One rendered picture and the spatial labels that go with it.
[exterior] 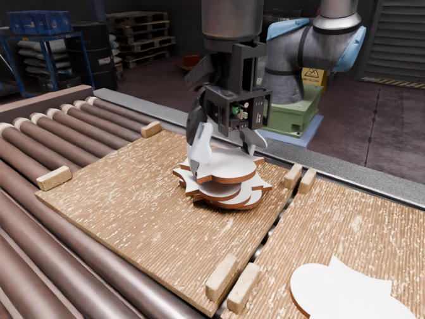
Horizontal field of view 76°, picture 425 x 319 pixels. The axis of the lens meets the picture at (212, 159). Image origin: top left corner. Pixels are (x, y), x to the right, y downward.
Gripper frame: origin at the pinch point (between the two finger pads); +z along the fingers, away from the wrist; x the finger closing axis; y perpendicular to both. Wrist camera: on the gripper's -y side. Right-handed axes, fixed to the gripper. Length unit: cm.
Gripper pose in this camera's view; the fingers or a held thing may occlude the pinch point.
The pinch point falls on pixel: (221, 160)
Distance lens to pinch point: 47.2
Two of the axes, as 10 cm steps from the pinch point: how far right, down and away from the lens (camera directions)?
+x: 8.8, -2.5, 4.0
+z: 0.0, 8.5, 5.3
